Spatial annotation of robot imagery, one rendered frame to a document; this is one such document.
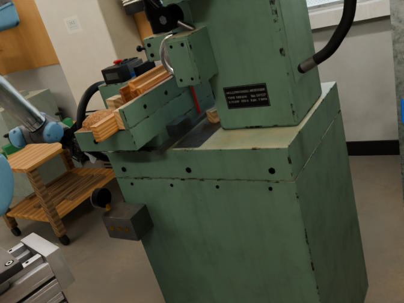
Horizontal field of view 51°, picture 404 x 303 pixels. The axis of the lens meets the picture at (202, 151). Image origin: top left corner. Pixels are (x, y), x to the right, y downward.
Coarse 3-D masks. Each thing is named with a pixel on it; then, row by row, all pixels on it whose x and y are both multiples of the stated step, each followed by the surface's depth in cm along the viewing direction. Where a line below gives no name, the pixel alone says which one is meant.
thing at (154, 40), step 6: (150, 36) 125; (156, 36) 122; (162, 36) 120; (144, 42) 124; (150, 42) 123; (156, 42) 122; (150, 48) 124; (156, 48) 123; (150, 54) 125; (156, 54) 124; (150, 60) 126; (156, 60) 125
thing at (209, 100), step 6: (210, 96) 137; (204, 102) 134; (210, 102) 137; (192, 108) 129; (204, 108) 134; (186, 114) 126; (192, 114) 129; (162, 132) 117; (156, 138) 117; (162, 138) 117; (150, 144) 119; (156, 144) 118
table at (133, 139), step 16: (208, 80) 136; (192, 96) 129; (160, 112) 116; (176, 112) 122; (144, 128) 110; (160, 128) 116; (80, 144) 118; (96, 144) 115; (112, 144) 112; (128, 144) 109; (144, 144) 110
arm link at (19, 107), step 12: (0, 84) 137; (0, 96) 138; (12, 96) 140; (12, 108) 142; (24, 108) 144; (24, 120) 146; (36, 120) 148; (48, 120) 153; (36, 132) 150; (48, 132) 149; (60, 132) 153
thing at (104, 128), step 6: (102, 120) 105; (108, 120) 105; (114, 120) 106; (96, 126) 101; (102, 126) 103; (108, 126) 105; (114, 126) 106; (96, 132) 102; (102, 132) 103; (108, 132) 105; (114, 132) 106; (96, 138) 103; (102, 138) 103
